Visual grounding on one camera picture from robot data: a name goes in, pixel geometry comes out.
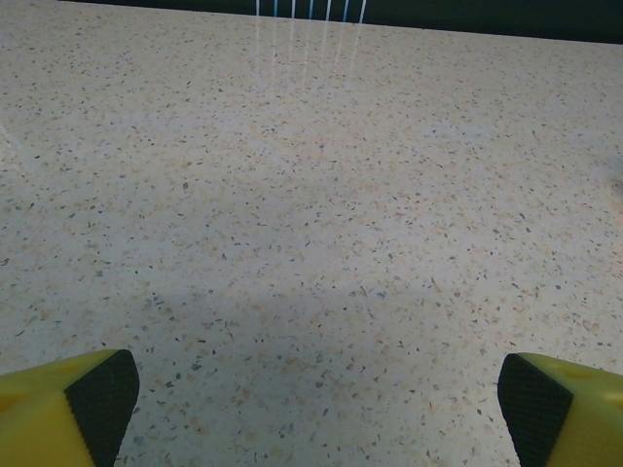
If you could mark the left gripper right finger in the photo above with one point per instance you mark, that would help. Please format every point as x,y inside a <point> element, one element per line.
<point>574,418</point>

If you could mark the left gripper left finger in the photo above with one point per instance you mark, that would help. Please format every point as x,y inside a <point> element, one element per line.
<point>58,413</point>

